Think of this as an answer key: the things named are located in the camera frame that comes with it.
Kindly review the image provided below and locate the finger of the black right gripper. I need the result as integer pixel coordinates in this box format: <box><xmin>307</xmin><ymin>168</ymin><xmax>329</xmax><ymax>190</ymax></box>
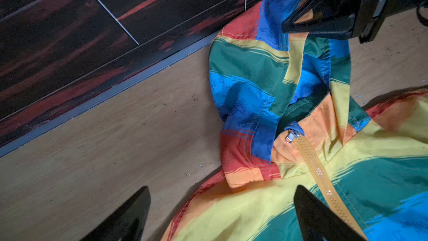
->
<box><xmin>282</xmin><ymin>0</ymin><xmax>356</xmax><ymax>40</ymax></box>

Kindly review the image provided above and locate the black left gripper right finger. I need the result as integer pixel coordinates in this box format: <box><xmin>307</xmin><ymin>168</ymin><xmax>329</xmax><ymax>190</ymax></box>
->
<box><xmin>293</xmin><ymin>185</ymin><xmax>364</xmax><ymax>241</ymax></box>

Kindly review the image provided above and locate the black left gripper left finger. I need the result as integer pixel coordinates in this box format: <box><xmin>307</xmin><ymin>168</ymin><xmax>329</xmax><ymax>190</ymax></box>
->
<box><xmin>82</xmin><ymin>186</ymin><xmax>151</xmax><ymax>241</ymax></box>

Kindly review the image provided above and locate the rainbow striped hooded jacket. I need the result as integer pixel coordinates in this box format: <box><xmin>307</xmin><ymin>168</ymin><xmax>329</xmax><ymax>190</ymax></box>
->
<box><xmin>163</xmin><ymin>0</ymin><xmax>428</xmax><ymax>241</ymax></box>

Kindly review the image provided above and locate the aluminium back floor rail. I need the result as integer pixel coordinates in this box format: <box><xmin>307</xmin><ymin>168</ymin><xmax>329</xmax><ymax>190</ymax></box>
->
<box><xmin>1</xmin><ymin>31</ymin><xmax>218</xmax><ymax>157</ymax></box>

